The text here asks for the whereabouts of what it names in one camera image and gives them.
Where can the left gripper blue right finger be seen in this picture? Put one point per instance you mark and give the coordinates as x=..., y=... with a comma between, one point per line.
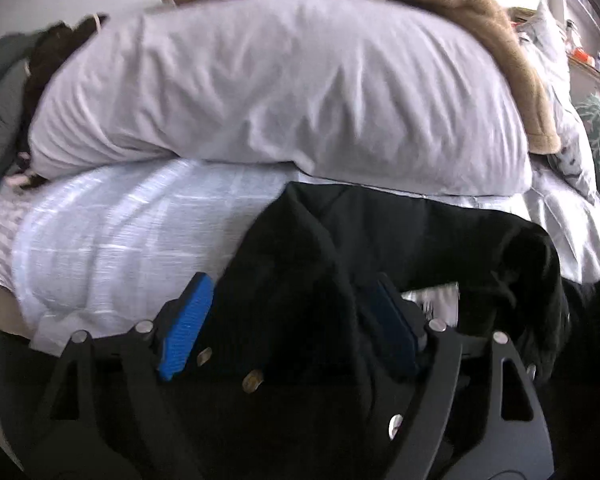
x=474, y=413

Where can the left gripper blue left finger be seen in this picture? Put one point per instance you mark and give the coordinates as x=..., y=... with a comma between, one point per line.
x=107, y=413

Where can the black button-up coat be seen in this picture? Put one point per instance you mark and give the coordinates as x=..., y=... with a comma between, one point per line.
x=319, y=410

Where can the light plaid bed duvet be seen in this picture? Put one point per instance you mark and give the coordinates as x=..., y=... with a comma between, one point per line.
x=130, y=239

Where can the white pillow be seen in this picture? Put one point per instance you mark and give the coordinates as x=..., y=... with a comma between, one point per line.
x=361, y=91

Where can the dark brown plush garment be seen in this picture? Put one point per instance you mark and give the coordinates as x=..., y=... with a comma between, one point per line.
x=49, y=53

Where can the grey patterned pillow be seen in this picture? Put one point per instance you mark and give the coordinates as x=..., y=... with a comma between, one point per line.
x=541, y=40

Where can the cluttered bedside shelf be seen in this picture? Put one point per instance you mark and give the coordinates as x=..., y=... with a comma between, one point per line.
x=580, y=35

